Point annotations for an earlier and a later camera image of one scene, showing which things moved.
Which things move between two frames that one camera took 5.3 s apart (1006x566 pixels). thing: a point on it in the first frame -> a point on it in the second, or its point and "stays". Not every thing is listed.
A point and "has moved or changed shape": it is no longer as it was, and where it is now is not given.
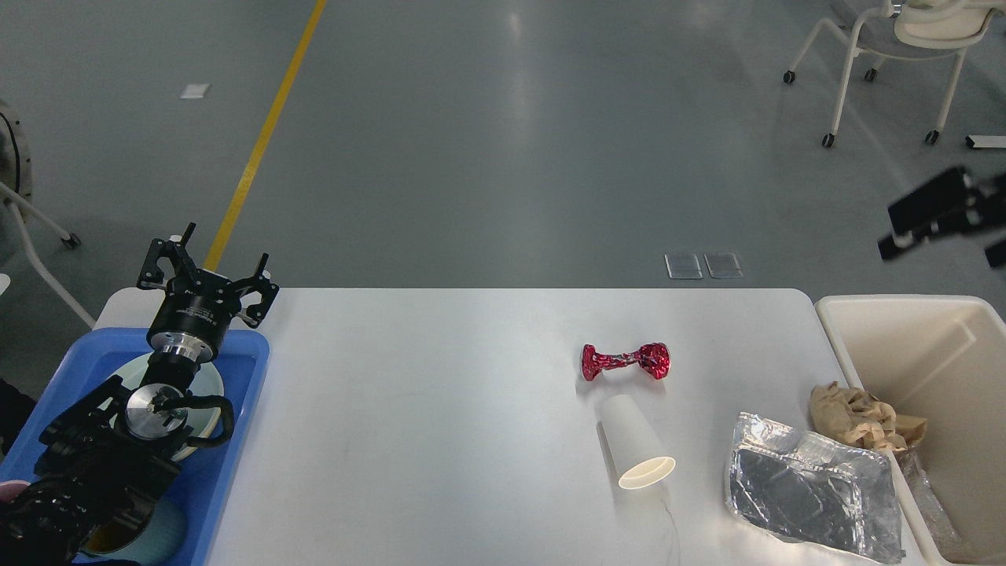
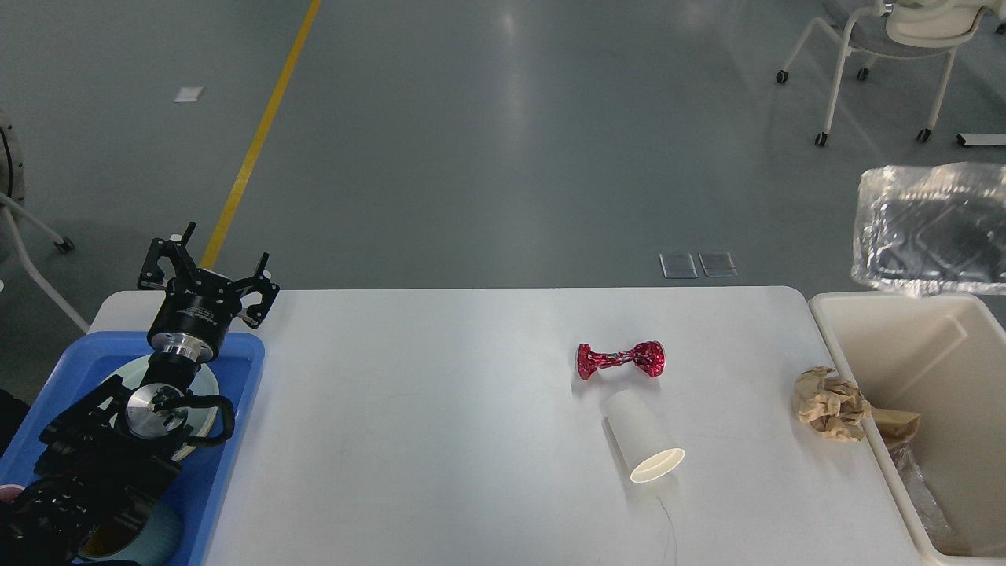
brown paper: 860,417 has moved or changed shape
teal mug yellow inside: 161,543 stays
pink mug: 9,489 stays
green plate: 205,421 stays
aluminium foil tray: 794,483 -> 926,229
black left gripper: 193,316 stays
